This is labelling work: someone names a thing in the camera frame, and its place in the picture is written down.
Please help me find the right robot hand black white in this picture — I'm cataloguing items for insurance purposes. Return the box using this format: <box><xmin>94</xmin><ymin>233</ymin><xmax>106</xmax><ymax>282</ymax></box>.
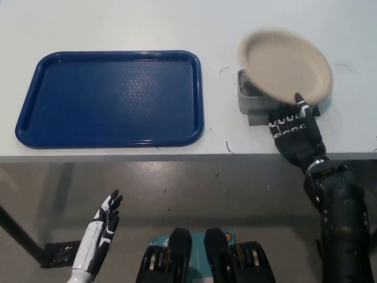
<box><xmin>266</xmin><ymin>93</ymin><xmax>329</xmax><ymax>172</ymax></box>

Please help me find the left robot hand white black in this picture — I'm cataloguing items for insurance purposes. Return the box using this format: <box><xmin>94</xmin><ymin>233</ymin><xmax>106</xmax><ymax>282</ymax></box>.
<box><xmin>72</xmin><ymin>189</ymin><xmax>124</xmax><ymax>274</ymax></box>

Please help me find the beige paper plate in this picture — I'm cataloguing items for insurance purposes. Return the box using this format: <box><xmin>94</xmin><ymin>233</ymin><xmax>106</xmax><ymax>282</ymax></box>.
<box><xmin>237</xmin><ymin>30</ymin><xmax>335</xmax><ymax>105</ymax></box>

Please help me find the black table foot plate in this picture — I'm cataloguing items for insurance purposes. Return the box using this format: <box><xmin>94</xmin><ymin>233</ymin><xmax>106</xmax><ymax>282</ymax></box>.
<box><xmin>40</xmin><ymin>241</ymin><xmax>82</xmax><ymax>269</ymax></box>

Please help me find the blue plastic tray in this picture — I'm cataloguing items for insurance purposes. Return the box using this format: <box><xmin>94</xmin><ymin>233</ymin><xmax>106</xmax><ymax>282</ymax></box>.
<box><xmin>14</xmin><ymin>50</ymin><xmax>204</xmax><ymax>149</ymax></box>

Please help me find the grey perforated basket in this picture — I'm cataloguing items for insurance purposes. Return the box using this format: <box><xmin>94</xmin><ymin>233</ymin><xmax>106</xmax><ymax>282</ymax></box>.
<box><xmin>236</xmin><ymin>69</ymin><xmax>333</xmax><ymax>115</ymax></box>

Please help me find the dark metal table leg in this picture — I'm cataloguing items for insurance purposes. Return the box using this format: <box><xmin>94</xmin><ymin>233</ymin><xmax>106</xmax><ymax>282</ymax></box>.
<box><xmin>0</xmin><ymin>203</ymin><xmax>49</xmax><ymax>266</ymax></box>

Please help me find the left black robot body block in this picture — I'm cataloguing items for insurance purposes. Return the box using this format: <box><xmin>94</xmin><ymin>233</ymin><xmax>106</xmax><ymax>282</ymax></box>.
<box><xmin>135</xmin><ymin>227</ymin><xmax>194</xmax><ymax>283</ymax></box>

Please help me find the black robot body block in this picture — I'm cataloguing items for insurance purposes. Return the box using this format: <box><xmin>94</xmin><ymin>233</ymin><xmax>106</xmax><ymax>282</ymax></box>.
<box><xmin>135</xmin><ymin>227</ymin><xmax>194</xmax><ymax>283</ymax></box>
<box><xmin>204</xmin><ymin>228</ymin><xmax>276</xmax><ymax>283</ymax></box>

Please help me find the right black robot body block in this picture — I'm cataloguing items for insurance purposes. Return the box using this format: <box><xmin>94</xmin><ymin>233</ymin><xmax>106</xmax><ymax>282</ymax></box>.
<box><xmin>204</xmin><ymin>228</ymin><xmax>276</xmax><ymax>283</ymax></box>

